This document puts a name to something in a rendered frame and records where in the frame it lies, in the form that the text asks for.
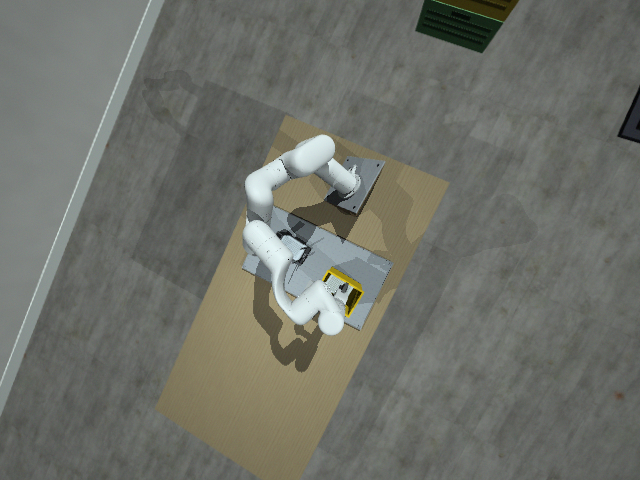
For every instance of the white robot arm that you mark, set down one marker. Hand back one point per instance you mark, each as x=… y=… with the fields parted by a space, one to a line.
x=316 y=156

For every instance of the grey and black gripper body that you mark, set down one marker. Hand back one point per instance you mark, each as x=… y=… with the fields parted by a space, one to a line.
x=341 y=296

